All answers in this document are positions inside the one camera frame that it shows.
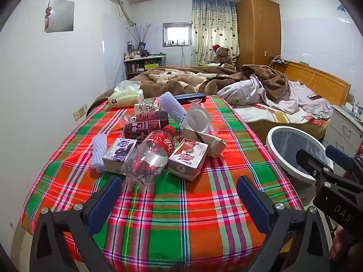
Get long white foam net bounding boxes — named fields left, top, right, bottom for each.
left=158, top=91, right=186, bottom=125

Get dark blue glasses case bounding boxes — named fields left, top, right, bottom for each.
left=173, top=93, right=207, bottom=104

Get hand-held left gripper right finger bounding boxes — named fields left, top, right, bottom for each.
left=236, top=176, right=331, bottom=272

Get red drink carton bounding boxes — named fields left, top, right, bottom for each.
left=169, top=138, right=209, bottom=182

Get air conditioner pipe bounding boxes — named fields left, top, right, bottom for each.
left=113, top=0, right=137, bottom=26

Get brown teddy bear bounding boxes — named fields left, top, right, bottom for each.
left=211, top=44, right=236, bottom=70

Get pile of small boxes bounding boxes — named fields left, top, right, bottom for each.
left=342, top=98, right=363, bottom=118

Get tissue pack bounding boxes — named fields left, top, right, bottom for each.
left=108, top=81, right=144, bottom=108

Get dried branches in vase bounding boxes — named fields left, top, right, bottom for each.
left=127, top=23, right=154, bottom=51

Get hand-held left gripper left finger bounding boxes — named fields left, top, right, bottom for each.
left=30, top=176, right=122, bottom=272

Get dark red can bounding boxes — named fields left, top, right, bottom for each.
left=135, top=110, right=170, bottom=128

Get clear bin liner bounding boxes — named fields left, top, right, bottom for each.
left=272, top=130, right=333, bottom=202

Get white floral duvet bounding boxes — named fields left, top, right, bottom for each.
left=217, top=75, right=270, bottom=105

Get person's right hand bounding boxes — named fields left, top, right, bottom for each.
left=329, top=227, right=344, bottom=260

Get light pink sheet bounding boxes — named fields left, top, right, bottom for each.
left=286, top=81, right=334, bottom=115

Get wall power socket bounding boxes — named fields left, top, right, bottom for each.
left=73, top=105, right=88, bottom=121

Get patterned curtain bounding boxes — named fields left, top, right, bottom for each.
left=191, top=0, right=239, bottom=66

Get bright red milk can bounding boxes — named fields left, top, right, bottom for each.
left=124, top=120, right=161, bottom=140

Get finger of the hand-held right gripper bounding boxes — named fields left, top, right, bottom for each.
left=325, top=145, right=363, bottom=192
left=296, top=149, right=334, bottom=182

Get white storage shelf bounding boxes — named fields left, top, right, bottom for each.
left=123, top=53, right=168, bottom=80

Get white trash bin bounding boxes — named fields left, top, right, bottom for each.
left=267, top=126, right=334, bottom=204

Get small window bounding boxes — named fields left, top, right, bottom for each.
left=162, top=22, right=193, bottom=47

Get white drawer nightstand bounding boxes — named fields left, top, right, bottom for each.
left=322, top=105, right=363, bottom=159

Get beige drink carton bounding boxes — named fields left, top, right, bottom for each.
left=181, top=127, right=227, bottom=158

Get white yogurt cup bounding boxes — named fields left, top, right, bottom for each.
left=179, top=102, right=213, bottom=134

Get cream floral bed sheet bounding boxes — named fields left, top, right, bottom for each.
left=231, top=103, right=332, bottom=141

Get plaid tablecloth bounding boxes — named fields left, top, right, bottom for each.
left=21, top=95, right=305, bottom=264

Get purple drink carton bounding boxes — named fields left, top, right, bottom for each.
left=102, top=137, right=138, bottom=173

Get white charging cable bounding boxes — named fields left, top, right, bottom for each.
left=309, top=69, right=321, bottom=97

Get clear cola bottle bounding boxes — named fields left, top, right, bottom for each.
left=121, top=125, right=176, bottom=187

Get wooden wardrobe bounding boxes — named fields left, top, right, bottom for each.
left=236, top=0, right=281, bottom=71

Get wooden bed headboard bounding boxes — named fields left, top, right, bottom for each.
left=279, top=61, right=351, bottom=105

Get silver wall board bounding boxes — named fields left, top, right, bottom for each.
left=45, top=0, right=76, bottom=34

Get brown blanket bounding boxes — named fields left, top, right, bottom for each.
left=86, top=65, right=290, bottom=117

